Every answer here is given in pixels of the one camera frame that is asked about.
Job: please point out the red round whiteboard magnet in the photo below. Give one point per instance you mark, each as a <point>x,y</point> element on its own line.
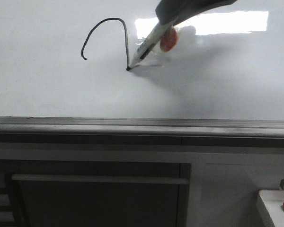
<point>169,39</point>

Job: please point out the white black whiteboard marker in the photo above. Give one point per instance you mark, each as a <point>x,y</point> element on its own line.
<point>148,44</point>

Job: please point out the white whiteboard with aluminium frame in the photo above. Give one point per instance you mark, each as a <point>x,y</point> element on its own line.
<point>63,70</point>

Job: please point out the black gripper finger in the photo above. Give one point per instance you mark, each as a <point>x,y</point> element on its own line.
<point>181,10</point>

